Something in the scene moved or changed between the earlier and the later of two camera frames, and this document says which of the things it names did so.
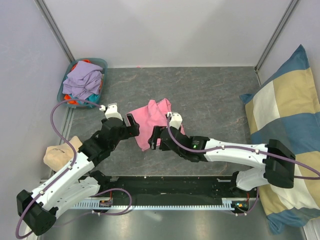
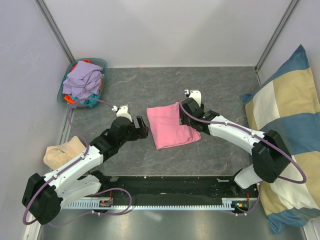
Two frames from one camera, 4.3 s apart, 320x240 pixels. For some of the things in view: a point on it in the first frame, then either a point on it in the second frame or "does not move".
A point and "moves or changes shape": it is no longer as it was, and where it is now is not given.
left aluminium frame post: x=50 y=22 does not move
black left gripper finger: x=133 y=130 -> x=144 y=133
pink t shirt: x=154 y=115 moves or changes shape
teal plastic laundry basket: x=85 y=79 does not move
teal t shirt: x=95 y=98 does not move
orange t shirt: x=67 y=97 does not move
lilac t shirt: x=83 y=80 does not move
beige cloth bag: x=57 y=156 does not move
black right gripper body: x=165 y=147 -> x=184 y=120
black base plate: x=169 y=191 does not move
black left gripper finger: x=130 y=120 -> x=141 y=122
